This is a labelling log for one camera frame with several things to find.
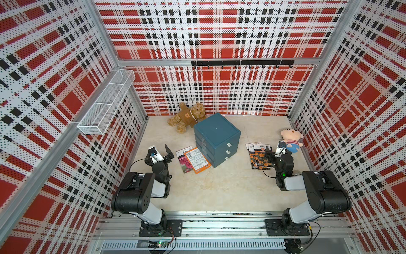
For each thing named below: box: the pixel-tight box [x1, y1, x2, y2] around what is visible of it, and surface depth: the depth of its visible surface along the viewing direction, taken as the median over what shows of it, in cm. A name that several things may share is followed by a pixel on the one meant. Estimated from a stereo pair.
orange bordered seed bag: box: [183, 147, 212, 175], surface depth 99 cm
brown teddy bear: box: [167, 101, 206, 134], surface depth 114 cm
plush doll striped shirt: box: [280, 128, 304, 153], surface depth 101 cm
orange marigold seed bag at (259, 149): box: [253, 143, 275, 170], surface depth 98 cm
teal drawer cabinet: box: [193, 112, 242, 169], surface depth 86 cm
